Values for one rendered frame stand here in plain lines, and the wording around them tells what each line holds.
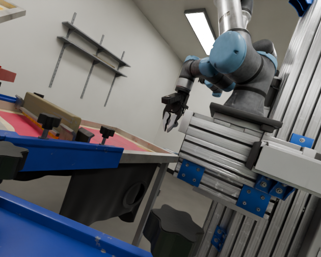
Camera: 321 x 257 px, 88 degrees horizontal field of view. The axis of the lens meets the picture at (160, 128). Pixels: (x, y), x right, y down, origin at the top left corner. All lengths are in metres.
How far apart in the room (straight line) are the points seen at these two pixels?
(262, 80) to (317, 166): 0.31
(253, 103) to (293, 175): 0.26
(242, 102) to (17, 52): 2.55
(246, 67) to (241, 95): 0.10
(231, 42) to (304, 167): 0.40
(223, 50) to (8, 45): 2.47
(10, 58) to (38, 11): 0.66
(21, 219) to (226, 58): 0.57
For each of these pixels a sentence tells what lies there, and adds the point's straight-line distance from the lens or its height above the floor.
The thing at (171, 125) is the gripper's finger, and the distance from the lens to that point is 0.76.
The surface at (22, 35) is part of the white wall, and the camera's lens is 2.77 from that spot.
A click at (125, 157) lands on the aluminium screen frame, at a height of 0.97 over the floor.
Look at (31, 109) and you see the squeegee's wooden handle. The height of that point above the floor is 1.01.
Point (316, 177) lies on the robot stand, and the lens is 0.56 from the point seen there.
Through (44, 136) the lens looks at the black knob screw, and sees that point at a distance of 0.44.
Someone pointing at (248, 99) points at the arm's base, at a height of 1.31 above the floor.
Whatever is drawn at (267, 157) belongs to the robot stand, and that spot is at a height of 1.14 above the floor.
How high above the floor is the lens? 1.13
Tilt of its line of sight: 1 degrees down
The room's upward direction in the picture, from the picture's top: 20 degrees clockwise
